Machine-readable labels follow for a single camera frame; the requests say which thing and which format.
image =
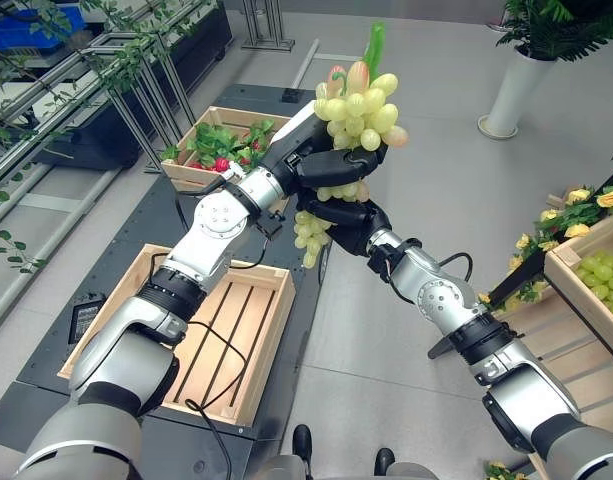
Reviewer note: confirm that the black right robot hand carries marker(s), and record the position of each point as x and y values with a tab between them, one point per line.
351	220

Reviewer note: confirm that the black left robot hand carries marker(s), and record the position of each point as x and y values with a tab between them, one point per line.
331	167

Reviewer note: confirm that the small green grape bunch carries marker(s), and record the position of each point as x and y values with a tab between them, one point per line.
311	240

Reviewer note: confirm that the pink tinged green grape bunch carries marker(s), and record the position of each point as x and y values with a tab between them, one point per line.
366	110

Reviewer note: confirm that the green plastic stalk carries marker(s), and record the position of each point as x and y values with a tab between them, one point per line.
375	47

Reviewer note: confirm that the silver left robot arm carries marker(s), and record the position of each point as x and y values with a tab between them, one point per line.
216	220

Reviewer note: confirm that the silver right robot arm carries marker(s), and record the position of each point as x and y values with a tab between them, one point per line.
436	295

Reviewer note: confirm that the grey metal bar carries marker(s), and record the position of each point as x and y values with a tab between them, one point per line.
306	62

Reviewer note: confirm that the empty wooden slatted crate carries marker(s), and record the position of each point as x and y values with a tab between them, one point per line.
266	300

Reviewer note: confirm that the red radishes with green leaves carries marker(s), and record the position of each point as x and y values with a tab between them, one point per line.
213	142

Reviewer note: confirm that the wooden crate with radishes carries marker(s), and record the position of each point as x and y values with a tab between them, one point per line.
186	175

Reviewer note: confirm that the aluminium profile stand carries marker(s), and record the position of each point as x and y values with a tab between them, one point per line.
266	25

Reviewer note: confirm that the white tall planter pot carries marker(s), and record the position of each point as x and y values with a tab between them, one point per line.
516	90

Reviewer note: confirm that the green artificial leaf vine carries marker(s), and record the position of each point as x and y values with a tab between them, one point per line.
131	65

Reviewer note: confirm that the dark left robot foot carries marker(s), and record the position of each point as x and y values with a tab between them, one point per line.
302	440

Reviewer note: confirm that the dark robot foot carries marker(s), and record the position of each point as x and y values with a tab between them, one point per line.
302	440
384	460

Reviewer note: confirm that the dark grey machine cabinet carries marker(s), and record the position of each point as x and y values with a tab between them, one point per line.
101	140

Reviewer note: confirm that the wooden crate with grapes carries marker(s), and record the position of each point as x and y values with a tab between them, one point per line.
576	300

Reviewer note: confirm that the dark right robot foot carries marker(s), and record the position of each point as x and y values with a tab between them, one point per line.
384	460

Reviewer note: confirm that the wooden display stand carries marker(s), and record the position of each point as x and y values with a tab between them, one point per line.
561	350

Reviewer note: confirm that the green grapes pile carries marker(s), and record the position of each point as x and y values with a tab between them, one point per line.
603	272

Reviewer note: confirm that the silver robot legs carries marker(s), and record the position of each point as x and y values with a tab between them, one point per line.
286	470

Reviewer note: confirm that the yellow rose garland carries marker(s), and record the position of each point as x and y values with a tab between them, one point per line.
611	199

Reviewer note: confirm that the green fern plant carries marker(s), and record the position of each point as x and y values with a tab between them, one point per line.
561	25

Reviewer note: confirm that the small yellow flower bunch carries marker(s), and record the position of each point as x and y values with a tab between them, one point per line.
498	471

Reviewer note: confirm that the blue plastic bin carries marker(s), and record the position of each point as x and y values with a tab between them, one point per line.
31	35

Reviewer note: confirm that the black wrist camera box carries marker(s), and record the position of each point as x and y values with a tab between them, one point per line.
272	227

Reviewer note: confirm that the aluminium profile frame rack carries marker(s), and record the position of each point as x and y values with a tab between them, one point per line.
151	80

